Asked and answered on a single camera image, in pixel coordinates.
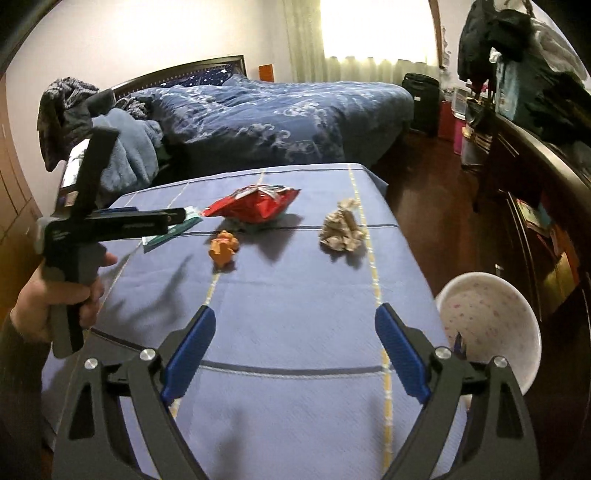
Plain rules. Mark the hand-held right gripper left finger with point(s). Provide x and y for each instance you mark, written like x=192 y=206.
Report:
x=191 y=355

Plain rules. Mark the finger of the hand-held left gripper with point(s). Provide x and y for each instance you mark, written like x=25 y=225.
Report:
x=138 y=224

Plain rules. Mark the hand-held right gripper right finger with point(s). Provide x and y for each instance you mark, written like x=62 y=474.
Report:
x=401 y=355

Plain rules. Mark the green and white wrapper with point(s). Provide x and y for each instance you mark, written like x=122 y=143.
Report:
x=161 y=237

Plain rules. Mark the small orange wrapper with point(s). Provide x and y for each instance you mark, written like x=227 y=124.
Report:
x=224 y=249

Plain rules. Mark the white dotted basin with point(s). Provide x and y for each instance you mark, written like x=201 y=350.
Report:
x=489 y=318

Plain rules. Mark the red snack bag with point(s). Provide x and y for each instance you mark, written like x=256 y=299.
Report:
x=254 y=203

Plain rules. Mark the grey-beige paper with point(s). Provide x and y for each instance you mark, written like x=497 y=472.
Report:
x=341 y=228

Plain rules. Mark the person's left forearm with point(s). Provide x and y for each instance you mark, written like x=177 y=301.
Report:
x=23 y=392

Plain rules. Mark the person's left hand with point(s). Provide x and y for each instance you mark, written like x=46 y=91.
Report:
x=32 y=309

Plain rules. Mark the light blue fleece blanket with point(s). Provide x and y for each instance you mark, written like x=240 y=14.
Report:
x=134 y=147

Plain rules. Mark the wooden wardrobe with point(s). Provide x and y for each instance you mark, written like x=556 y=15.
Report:
x=14 y=184

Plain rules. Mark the blue striped tablecloth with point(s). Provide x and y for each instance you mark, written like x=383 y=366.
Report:
x=286 y=323

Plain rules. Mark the grey patterned garment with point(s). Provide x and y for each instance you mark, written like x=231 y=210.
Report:
x=60 y=106

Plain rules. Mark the dark blue starry pillow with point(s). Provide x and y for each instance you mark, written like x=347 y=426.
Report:
x=194 y=78

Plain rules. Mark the dark wooden bed headboard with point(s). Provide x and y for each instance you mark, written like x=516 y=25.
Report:
x=184 y=69

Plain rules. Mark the blue patterned duvet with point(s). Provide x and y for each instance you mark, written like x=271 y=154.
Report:
x=277 y=115

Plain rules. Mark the orange box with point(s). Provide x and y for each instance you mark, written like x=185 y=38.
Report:
x=266 y=74

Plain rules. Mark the dark striped bag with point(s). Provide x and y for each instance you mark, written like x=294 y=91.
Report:
x=475 y=134

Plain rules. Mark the dark wooden dresser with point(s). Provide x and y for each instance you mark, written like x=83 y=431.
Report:
x=521 y=152

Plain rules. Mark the red box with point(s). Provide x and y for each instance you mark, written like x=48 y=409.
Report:
x=447 y=122

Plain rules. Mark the pale green curtain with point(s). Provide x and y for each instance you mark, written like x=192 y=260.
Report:
x=304 y=41

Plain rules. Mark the black suitcase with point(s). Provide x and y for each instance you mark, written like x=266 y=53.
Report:
x=420 y=106

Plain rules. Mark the black hanging jacket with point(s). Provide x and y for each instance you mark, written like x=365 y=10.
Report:
x=475 y=41

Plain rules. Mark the black hanging garment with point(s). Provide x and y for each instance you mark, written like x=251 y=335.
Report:
x=510 y=32

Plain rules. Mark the white crumpled garment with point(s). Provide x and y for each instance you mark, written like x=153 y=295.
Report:
x=558 y=46

